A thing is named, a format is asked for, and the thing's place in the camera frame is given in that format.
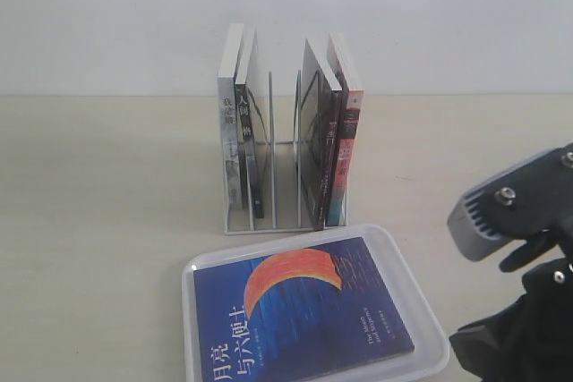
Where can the red spine book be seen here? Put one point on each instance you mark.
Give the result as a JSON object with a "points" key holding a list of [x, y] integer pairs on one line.
{"points": [[343, 65]]}

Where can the white plastic tray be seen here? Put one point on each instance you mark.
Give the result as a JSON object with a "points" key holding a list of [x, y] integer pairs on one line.
{"points": [[431, 351]]}

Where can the blue moon cover book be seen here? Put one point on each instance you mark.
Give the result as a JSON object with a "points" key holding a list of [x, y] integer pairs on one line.
{"points": [[297, 315]]}

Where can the black spine book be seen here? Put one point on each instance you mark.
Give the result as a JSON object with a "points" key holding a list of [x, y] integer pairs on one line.
{"points": [[253, 117]]}

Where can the dark maroon book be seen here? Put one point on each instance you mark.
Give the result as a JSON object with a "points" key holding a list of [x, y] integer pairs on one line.
{"points": [[320, 101]]}

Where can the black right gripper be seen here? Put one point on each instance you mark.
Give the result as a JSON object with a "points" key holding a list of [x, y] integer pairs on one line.
{"points": [[531, 339]]}

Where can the grey white book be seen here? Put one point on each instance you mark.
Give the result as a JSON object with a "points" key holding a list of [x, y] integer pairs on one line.
{"points": [[228, 118]]}

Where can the white wire book rack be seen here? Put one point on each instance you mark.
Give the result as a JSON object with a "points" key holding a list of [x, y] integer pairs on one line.
{"points": [[285, 209]]}

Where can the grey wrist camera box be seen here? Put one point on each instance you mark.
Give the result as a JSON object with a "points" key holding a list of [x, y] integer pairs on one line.
{"points": [[530, 201]]}

